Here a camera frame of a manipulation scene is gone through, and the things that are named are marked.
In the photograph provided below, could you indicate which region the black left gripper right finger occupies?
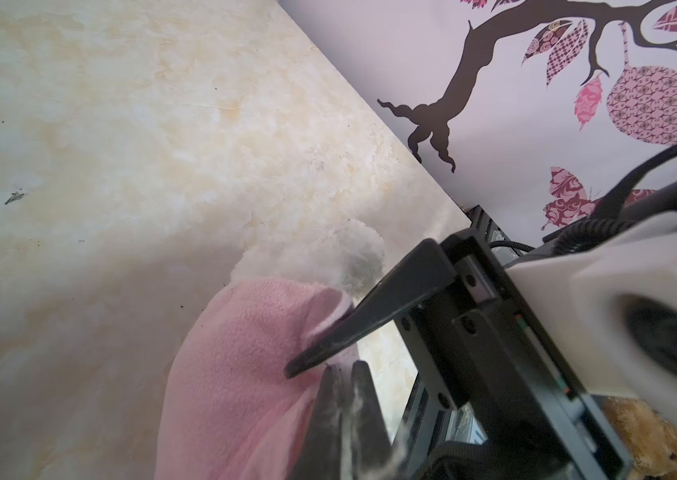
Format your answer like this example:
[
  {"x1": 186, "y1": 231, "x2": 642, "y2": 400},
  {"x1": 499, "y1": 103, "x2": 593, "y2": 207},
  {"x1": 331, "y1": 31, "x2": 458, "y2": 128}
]
[{"x1": 346, "y1": 361, "x2": 392, "y2": 479}]

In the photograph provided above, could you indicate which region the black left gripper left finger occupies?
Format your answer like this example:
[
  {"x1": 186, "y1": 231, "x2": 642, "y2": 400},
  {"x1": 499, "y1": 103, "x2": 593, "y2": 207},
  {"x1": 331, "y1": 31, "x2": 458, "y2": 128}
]
[{"x1": 288, "y1": 366, "x2": 347, "y2": 480}]

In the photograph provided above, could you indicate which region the brown teddy bear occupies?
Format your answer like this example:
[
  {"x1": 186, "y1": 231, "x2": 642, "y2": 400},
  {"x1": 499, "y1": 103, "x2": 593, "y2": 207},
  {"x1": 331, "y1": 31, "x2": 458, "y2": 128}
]
[{"x1": 600, "y1": 397, "x2": 677, "y2": 479}]

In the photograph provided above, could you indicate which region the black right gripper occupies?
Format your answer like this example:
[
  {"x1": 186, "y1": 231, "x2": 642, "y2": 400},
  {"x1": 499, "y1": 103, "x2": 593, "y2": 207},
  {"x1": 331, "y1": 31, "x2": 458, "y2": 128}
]
[{"x1": 284, "y1": 230, "x2": 632, "y2": 479}]

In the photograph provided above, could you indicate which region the white teddy bear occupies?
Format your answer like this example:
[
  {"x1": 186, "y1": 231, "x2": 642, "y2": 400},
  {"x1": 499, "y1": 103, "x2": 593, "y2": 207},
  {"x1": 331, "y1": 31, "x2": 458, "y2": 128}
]
[{"x1": 230, "y1": 219, "x2": 385, "y2": 300}]

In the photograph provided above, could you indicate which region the right black corrugated cable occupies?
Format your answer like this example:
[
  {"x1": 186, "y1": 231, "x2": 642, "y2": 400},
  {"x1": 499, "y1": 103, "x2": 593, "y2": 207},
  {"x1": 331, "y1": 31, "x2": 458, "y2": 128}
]
[{"x1": 544, "y1": 133, "x2": 677, "y2": 256}]

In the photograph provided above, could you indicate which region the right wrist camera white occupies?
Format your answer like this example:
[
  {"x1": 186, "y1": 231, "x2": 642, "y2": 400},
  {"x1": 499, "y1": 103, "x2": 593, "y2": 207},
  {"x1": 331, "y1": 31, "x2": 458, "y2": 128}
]
[{"x1": 508, "y1": 211, "x2": 677, "y2": 426}]

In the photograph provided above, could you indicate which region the pink teddy hoodie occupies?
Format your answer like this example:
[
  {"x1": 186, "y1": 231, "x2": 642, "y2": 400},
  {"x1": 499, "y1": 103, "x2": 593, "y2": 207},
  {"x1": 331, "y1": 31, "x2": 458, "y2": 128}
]
[{"x1": 154, "y1": 278, "x2": 353, "y2": 479}]

